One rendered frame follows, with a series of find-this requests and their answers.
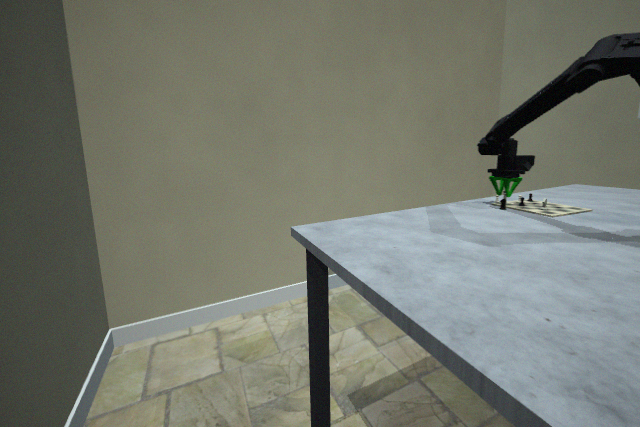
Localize chessboard with pieces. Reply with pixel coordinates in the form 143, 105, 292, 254
506, 199, 593, 217

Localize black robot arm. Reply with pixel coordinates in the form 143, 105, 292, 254
477, 32, 640, 171

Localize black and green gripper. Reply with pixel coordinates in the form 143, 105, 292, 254
488, 155, 525, 197

